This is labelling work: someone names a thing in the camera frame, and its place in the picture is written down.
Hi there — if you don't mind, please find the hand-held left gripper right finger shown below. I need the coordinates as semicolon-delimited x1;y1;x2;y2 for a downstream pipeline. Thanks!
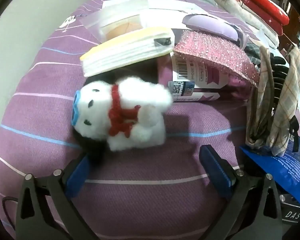
199;145;283;240

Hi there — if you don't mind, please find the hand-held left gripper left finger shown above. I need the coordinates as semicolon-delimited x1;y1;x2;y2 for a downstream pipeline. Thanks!
15;155;100;240

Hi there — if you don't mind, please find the blue plastic packet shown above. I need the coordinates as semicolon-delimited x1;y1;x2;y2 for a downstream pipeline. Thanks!
240;137;300;205

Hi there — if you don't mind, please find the white plush dog red scarf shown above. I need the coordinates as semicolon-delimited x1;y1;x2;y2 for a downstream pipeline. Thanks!
71;76;174;155

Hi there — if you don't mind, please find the beige plaid pouch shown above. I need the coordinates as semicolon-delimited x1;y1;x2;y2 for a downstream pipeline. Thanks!
245;44;300;157

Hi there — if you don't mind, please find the pink glitter pouch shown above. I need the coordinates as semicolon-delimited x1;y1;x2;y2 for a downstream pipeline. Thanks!
174;29;260;90

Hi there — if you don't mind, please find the green plaid pouch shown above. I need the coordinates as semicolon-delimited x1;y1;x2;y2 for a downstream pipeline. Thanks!
244;40;264;64

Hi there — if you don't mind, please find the yellow white tissue pack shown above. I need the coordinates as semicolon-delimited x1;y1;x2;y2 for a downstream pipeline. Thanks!
80;27;175;77

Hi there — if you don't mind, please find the lilac soft pad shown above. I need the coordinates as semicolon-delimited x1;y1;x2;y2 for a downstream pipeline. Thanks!
185;14;238;40

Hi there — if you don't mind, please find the purple striped bed sheet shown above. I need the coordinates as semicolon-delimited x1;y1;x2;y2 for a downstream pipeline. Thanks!
0;0;290;240

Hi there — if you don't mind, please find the purple pump bottle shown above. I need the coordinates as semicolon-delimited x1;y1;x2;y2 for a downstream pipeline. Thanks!
156;52;250;103

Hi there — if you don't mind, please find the clear plastic bag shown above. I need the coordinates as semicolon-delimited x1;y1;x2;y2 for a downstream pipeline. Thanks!
80;0;150;42

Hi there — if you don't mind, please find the white folded quilt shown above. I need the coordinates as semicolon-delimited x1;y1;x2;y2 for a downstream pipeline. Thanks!
210;0;280;48

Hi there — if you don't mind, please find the black cable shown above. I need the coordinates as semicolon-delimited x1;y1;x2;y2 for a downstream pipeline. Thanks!
1;196;20;220

